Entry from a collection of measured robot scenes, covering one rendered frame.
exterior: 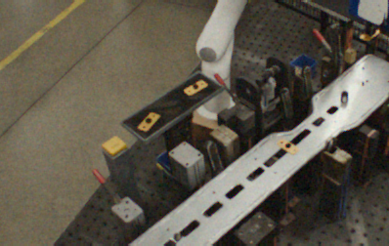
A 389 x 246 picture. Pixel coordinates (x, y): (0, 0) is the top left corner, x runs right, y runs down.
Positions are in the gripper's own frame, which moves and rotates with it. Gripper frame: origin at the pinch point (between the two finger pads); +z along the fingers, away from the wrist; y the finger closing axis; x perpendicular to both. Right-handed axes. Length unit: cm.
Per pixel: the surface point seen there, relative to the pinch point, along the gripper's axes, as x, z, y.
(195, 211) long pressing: -88, 27, -4
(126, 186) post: -97, 30, -31
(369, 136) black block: -21.2, 28.4, 18.4
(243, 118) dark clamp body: -52, 20, -17
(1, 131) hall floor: -92, 128, -210
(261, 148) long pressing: -54, 27, -7
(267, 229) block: -79, 24, 20
